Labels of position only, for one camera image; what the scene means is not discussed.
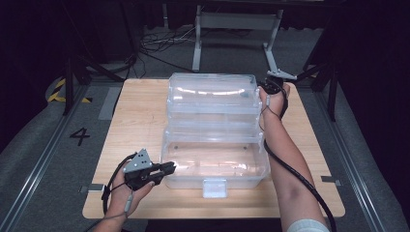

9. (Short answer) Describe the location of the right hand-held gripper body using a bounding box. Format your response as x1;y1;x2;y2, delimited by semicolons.
258;69;298;97

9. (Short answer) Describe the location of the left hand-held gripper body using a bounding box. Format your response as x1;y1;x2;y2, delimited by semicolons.
122;147;162;191

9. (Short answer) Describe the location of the clear plastic storage box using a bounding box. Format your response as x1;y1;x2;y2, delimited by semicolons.
161;72;272;199

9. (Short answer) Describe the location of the person's right hand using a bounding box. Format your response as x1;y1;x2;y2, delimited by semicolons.
258;81;291;123

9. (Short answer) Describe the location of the person's left hand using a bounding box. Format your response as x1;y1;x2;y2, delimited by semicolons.
105;163;156;219

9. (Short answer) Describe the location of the grey tape strip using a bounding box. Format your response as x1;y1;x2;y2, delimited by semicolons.
79;183;106;194
320;175;342;188

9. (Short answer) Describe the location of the black tripod stand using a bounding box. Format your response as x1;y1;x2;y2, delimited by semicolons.
62;0;126;117
294;59;340;124

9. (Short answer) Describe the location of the yellow and black floor tape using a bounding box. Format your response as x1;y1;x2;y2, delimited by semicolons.
46;77;94;104

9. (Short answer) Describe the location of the white sleeve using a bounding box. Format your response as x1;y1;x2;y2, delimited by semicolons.
285;218;332;232

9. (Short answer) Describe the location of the right gripper grey lanyard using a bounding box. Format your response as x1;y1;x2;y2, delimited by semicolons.
258;94;282;131

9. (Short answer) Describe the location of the gripper grey lanyard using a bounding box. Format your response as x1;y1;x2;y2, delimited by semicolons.
82;183;135;232
258;94;282;131

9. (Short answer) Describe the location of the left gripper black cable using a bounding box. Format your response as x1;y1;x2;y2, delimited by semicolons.
101;152;138;216

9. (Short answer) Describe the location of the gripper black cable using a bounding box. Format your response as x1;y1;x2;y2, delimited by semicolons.
262;86;338;232
101;152;138;216

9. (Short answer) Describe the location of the left gripper grey lanyard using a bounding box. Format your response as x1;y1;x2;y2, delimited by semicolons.
82;183;135;232

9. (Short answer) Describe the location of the grey metal desk frame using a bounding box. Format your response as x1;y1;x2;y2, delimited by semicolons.
191;4;285;77

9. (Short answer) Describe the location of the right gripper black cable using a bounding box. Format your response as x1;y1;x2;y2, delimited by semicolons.
262;86;338;232

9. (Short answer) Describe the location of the metal floor rail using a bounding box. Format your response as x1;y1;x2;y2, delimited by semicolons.
0;84;90;232
312;90;389;232

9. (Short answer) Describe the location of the bundle of floor cables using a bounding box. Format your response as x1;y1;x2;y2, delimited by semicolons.
137;24;207;81

